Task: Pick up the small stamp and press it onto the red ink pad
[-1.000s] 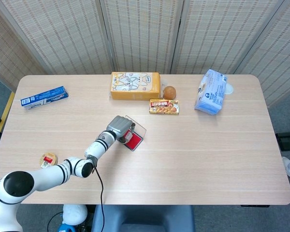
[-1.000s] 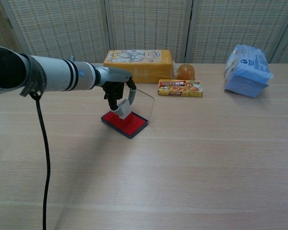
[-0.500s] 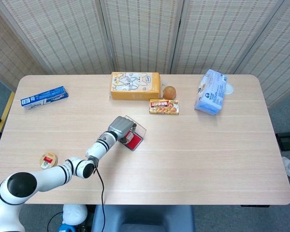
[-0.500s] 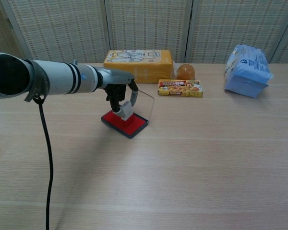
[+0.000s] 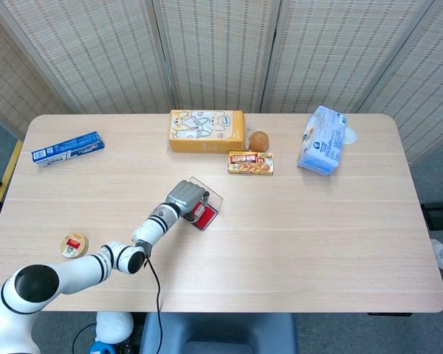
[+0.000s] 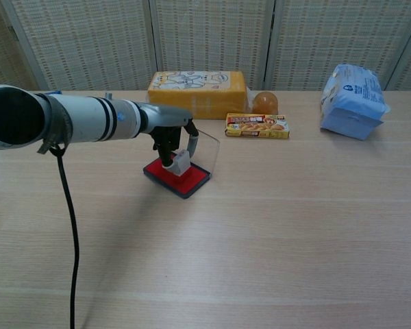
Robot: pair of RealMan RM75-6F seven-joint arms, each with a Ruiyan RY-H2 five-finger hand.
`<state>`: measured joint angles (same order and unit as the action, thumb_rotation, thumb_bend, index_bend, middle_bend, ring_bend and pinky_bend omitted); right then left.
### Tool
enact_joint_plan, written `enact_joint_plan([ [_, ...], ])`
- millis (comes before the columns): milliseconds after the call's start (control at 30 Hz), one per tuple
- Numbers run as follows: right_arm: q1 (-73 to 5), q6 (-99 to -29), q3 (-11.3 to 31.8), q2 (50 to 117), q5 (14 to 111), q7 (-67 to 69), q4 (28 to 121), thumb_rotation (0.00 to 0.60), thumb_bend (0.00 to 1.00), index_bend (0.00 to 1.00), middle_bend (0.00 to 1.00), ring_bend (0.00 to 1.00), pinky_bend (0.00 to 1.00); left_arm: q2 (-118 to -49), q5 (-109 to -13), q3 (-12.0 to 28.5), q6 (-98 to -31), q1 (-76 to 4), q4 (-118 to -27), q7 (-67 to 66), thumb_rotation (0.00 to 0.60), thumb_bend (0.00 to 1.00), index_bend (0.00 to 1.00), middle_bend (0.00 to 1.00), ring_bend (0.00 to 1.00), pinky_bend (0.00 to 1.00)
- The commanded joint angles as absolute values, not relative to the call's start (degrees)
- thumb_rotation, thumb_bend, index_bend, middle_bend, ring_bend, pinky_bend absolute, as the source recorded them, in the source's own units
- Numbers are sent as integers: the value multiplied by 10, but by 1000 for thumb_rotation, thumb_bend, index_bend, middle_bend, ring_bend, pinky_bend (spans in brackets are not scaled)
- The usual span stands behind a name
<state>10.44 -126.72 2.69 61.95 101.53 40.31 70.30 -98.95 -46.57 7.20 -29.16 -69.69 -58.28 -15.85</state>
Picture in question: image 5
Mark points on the yellow curry box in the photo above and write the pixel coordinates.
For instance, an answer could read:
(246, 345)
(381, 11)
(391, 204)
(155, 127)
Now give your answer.
(251, 163)

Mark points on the light blue tissue pack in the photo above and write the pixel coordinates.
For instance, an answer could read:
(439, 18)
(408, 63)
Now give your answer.
(323, 142)

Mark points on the round tan tin red label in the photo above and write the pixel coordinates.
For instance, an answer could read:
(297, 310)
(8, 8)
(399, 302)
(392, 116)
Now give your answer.
(74, 245)

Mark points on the black metal frame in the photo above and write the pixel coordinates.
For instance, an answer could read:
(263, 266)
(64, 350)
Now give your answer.
(441, 214)

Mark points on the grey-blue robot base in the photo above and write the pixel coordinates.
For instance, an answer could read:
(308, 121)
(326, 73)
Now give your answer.
(218, 332)

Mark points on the white round disc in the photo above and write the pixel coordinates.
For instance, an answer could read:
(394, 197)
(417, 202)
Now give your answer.
(351, 135)

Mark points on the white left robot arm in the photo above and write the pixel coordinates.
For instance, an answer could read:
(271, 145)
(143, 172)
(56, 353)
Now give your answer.
(85, 267)

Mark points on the clear plastic wrapper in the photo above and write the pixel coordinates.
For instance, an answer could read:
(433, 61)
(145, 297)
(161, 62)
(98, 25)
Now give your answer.
(249, 130)

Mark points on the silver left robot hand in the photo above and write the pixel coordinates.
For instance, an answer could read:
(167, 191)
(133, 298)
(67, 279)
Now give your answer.
(186, 193)

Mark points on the woven folding screen panel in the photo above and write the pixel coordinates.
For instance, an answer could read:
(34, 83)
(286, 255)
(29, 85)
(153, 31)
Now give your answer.
(92, 55)
(336, 55)
(7, 85)
(218, 55)
(428, 92)

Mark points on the blue toothpaste box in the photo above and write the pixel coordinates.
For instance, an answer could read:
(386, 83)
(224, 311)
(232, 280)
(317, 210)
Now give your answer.
(68, 147)

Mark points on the red ink pad clear lid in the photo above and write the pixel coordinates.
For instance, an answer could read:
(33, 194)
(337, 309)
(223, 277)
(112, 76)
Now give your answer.
(210, 215)

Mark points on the round orange-brown ball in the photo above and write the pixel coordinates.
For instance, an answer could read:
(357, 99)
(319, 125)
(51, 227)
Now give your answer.
(258, 141)

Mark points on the yellow cartoon tissue box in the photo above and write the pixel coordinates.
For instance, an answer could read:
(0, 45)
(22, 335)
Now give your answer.
(206, 129)

